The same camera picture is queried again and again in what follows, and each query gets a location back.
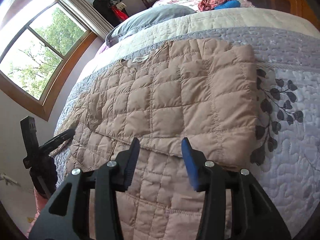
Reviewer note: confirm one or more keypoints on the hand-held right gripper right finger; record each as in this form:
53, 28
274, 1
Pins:
190, 162

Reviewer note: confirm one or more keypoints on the grey pillow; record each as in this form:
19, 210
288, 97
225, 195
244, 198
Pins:
150, 17

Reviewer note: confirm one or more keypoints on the pale pleated curtain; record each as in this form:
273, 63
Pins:
82, 7

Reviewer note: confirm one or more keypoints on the red patterned pillow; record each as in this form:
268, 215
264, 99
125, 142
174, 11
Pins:
180, 1

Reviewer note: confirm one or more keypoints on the black hanging coat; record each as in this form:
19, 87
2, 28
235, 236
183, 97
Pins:
105, 10

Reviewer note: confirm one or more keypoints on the red patterned cloth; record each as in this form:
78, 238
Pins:
212, 1

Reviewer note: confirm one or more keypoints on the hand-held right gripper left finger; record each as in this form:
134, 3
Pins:
131, 160

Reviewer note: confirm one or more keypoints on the wooden desk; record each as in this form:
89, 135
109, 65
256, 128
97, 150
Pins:
282, 0

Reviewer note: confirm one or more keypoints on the grey leaf-print quilted bedspread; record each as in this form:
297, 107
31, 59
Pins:
287, 155

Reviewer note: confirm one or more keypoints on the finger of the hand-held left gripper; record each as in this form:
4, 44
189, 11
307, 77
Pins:
57, 140

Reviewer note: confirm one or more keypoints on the large wooden framed window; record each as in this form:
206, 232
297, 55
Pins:
37, 55

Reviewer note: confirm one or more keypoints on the blue cloth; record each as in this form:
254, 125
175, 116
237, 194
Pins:
230, 4

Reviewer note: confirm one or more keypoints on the red hanging garment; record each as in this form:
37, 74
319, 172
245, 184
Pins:
120, 13

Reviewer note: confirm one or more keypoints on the beige quilted jacket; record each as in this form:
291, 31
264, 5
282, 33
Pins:
162, 92

